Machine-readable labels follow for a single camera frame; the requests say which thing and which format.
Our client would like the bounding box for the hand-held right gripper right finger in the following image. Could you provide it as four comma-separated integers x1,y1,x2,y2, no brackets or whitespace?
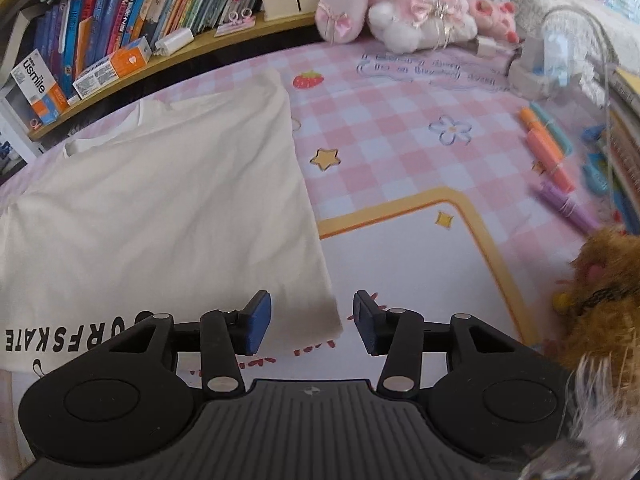
352,290,530,400

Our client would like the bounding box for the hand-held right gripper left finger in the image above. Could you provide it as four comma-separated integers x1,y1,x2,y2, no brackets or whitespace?
100,290,273,400

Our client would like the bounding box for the cream printed T-shirt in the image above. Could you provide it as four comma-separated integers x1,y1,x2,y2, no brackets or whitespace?
0,69,345,376

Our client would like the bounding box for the pink checked desk mat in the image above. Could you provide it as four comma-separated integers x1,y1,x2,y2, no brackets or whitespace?
0,35,631,391

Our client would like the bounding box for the purple highlighter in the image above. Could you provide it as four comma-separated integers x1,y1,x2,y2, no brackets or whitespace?
537,182,602,234

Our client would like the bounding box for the brown plush toy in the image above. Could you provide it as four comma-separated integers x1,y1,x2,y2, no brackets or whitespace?
552,225,640,377

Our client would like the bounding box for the pink orange highlighter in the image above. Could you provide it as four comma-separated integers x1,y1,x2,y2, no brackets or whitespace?
545,160,577,194

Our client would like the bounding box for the white fluffy fur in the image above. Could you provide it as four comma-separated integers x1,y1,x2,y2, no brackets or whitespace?
520,355,640,480

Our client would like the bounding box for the wooden bookshelf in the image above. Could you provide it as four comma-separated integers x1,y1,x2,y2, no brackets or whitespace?
0,0,321,157

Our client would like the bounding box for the orange white flat box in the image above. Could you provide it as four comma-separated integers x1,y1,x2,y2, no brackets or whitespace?
72,36,152,101

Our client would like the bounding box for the small white box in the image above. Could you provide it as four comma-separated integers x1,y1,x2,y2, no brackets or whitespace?
154,27,195,57

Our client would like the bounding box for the white charger plug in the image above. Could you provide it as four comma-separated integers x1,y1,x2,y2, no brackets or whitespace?
475,35,522,59

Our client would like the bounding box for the stack of pale books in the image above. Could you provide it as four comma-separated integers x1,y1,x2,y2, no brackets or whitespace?
602,65,640,234

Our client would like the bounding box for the white orange blue carton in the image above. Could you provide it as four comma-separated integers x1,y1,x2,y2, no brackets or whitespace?
11,49,69,128

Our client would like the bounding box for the pink white bunny plush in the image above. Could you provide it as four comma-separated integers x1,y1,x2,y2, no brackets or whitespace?
315,0,479,54

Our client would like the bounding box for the row of colourful books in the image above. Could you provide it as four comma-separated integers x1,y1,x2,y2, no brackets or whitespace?
30,0,311,102

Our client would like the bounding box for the pink strawberry bear plush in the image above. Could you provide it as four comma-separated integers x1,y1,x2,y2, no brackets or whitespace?
470,0,522,44

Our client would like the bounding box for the large white book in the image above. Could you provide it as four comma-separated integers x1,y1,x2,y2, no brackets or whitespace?
0,7,37,82

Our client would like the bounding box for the white knitted cloth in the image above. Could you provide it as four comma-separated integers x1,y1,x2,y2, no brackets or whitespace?
510,0,640,67

